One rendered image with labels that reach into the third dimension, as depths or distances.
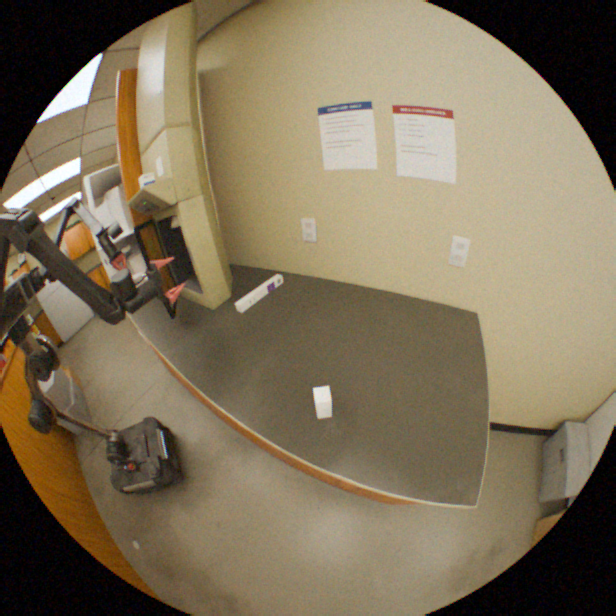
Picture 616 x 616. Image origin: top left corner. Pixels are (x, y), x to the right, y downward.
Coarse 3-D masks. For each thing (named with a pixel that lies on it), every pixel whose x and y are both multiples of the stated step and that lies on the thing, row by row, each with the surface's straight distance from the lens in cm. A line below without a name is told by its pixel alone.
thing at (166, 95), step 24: (168, 24) 123; (192, 24) 137; (144, 48) 143; (168, 48) 110; (192, 48) 126; (144, 72) 126; (168, 72) 101; (192, 72) 116; (144, 96) 115; (168, 96) 94; (192, 96) 106; (144, 120) 110; (168, 120) 88; (192, 120) 97; (144, 144) 108
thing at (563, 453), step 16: (560, 432) 212; (576, 432) 219; (544, 448) 226; (560, 448) 209; (576, 448) 213; (544, 464) 221; (560, 464) 205; (576, 464) 210; (544, 480) 216; (560, 480) 202; (576, 480) 209; (544, 496) 212; (560, 496) 199
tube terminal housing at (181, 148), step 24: (168, 144) 84; (192, 144) 88; (144, 168) 109; (168, 168) 83; (192, 168) 85; (192, 192) 83; (168, 216) 91; (192, 216) 82; (192, 240) 82; (216, 240) 93; (216, 264) 89; (216, 288) 91
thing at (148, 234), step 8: (152, 224) 105; (136, 232) 79; (144, 232) 88; (152, 232) 101; (144, 240) 85; (152, 240) 97; (152, 248) 93; (160, 248) 106; (144, 256) 80; (152, 256) 89; (160, 256) 102; (160, 272) 93; (168, 272) 107; (168, 280) 102; (168, 288) 97; (168, 312) 87
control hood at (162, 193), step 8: (152, 184) 78; (160, 184) 79; (168, 184) 80; (144, 192) 79; (152, 192) 77; (160, 192) 78; (168, 192) 79; (136, 200) 92; (152, 200) 84; (160, 200) 80; (168, 200) 79; (176, 200) 80; (160, 208) 89
